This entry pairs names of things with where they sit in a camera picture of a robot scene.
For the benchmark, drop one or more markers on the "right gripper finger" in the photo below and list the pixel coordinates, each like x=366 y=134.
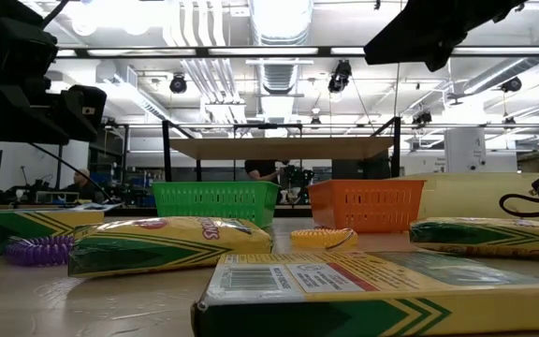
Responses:
x=400 y=23
x=400 y=49

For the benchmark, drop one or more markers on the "orange plastic basket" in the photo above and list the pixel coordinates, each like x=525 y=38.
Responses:
x=365 y=206

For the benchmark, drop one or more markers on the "green plastic basket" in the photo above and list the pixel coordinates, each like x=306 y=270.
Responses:
x=213 y=201

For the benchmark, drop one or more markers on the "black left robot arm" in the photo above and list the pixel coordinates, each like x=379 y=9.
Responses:
x=7 y=51

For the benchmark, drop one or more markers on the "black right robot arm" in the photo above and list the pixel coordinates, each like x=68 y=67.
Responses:
x=494 y=9

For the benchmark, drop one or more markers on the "wooden desk shelf riser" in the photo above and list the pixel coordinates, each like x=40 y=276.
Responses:
x=279 y=149

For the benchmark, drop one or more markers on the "black ceiling spotlight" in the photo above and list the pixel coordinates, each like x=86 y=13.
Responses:
x=512 y=84
x=421 y=118
x=178 y=84
x=340 y=75

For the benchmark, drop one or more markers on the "person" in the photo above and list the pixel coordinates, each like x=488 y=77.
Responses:
x=260 y=168
x=82 y=187

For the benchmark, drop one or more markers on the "black steel rack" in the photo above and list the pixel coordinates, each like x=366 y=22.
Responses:
x=125 y=159

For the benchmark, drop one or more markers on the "white pillar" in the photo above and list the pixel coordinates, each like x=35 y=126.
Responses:
x=466 y=150

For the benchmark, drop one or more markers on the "yellow plastic basket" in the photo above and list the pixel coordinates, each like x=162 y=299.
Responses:
x=466 y=196

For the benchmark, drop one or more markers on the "small black lab robot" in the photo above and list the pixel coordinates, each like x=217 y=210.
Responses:
x=297 y=175

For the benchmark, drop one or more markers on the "small yellow crayon pack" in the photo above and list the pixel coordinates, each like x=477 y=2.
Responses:
x=485 y=236
x=157 y=248

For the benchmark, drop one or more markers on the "large yellow crayon box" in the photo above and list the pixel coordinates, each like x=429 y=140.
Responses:
x=368 y=309

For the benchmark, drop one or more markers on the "black metal rig frame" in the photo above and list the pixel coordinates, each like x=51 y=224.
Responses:
x=323 y=51

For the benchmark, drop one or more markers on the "silver ceiling duct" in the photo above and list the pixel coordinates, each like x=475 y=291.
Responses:
x=281 y=28

